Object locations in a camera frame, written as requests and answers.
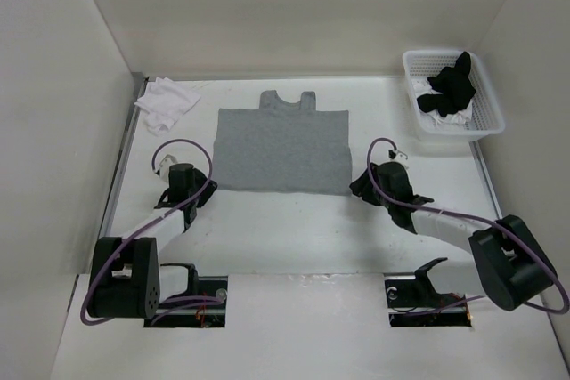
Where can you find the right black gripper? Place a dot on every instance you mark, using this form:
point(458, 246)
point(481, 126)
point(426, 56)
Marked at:
point(362, 187)

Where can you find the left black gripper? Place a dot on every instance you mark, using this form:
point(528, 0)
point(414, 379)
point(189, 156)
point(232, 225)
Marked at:
point(206, 194)

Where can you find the grey tank top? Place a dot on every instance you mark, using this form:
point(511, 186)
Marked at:
point(283, 147)

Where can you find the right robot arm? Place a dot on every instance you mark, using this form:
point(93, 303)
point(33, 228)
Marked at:
point(509, 266)

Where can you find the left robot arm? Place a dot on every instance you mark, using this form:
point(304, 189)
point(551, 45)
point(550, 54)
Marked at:
point(127, 280)

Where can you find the white tank top on table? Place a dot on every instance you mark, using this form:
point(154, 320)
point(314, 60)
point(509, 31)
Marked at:
point(164, 102)

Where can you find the white tank top in basket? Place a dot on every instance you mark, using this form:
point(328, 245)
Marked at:
point(421, 86)

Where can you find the black tank top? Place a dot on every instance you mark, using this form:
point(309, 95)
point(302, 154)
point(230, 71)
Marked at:
point(453, 91)

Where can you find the white plastic basket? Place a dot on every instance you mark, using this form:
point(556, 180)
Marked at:
point(486, 116)

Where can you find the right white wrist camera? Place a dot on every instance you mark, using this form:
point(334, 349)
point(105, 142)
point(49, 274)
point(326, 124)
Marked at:
point(397, 156)

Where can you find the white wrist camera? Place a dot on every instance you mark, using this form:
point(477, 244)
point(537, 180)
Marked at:
point(397, 156)
point(163, 168)

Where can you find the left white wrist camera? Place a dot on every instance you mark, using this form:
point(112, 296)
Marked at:
point(163, 168)

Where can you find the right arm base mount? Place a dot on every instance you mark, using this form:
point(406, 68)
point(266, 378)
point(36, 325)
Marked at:
point(413, 302)

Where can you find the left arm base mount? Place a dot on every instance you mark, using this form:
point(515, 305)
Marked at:
point(203, 306)

